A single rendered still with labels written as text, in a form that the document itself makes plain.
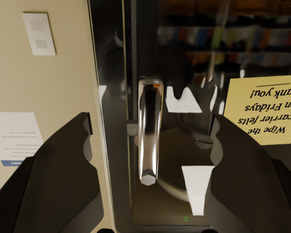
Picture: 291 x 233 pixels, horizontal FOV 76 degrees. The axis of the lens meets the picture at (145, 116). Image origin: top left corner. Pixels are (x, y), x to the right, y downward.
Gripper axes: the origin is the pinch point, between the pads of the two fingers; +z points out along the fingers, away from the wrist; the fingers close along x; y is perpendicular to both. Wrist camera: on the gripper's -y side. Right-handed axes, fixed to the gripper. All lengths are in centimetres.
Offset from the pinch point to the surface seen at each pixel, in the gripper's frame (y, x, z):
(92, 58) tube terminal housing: -2.2, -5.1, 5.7
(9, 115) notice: 29, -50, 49
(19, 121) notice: 32, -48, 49
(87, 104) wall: 24, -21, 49
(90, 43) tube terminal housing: -3.5, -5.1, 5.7
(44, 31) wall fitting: 1, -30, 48
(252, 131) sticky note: 4.6, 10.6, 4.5
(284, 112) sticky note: 2.3, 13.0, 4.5
